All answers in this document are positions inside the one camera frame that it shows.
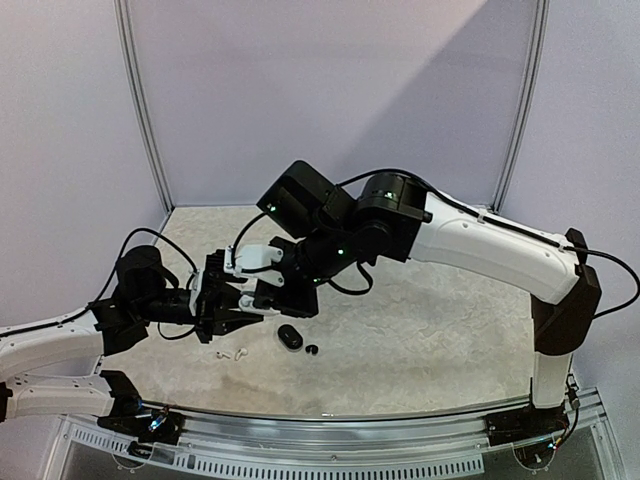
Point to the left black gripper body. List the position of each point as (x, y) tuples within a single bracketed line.
[(207, 301)]

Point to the white earbud charging case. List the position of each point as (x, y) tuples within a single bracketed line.
[(246, 304)]

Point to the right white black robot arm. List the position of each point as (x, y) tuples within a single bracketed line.
[(400, 217)]

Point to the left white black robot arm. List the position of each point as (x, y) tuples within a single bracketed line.
[(146, 292)]

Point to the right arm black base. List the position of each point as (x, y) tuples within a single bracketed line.
[(523, 423)]

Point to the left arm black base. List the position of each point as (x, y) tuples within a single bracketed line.
[(148, 425)]

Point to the black oval charging case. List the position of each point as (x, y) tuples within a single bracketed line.
[(290, 337)]

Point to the black earbud near black case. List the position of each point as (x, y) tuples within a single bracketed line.
[(312, 349)]

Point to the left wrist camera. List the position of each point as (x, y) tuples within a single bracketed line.
[(211, 279)]

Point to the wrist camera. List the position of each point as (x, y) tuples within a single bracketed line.
[(211, 279), (258, 262)]

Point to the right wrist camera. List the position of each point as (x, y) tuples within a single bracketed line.
[(258, 262)]

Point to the aluminium front rail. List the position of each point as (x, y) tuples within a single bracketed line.
[(445, 445)]

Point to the left metal corner post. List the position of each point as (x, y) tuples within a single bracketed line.
[(123, 15)]

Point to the metal corner post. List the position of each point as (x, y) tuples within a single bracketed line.
[(123, 15), (526, 95)]

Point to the right metal corner post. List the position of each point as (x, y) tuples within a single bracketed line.
[(526, 95)]

